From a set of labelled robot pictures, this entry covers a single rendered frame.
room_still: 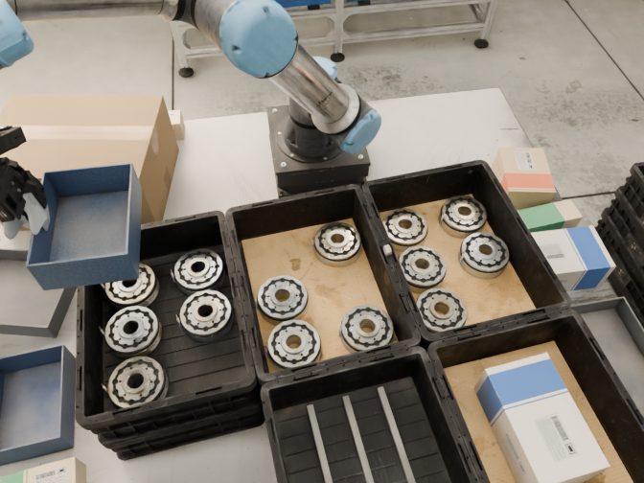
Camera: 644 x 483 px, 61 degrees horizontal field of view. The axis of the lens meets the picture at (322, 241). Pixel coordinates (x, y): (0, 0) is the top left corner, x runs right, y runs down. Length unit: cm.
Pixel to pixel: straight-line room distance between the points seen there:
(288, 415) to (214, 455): 20
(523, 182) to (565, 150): 136
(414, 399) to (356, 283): 27
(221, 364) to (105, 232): 33
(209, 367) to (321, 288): 28
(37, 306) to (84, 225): 44
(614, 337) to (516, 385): 44
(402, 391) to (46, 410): 73
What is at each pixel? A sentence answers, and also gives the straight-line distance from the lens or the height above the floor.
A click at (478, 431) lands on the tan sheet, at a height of 83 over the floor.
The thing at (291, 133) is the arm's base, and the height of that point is 85.
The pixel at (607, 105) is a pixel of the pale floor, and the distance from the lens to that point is 320.
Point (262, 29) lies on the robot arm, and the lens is 90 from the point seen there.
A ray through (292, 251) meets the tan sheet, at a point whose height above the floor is 83.
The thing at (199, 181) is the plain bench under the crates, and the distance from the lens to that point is 155.
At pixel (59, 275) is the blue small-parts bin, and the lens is 94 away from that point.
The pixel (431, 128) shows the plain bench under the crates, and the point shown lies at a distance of 170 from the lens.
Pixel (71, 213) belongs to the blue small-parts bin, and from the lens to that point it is 106.
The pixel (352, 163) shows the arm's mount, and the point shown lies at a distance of 143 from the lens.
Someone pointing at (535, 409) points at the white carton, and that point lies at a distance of 101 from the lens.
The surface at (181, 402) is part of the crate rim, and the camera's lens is 97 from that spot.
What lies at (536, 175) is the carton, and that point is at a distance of 153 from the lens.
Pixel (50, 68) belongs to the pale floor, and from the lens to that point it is 343.
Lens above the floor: 181
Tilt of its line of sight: 54 degrees down
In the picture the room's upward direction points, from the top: straight up
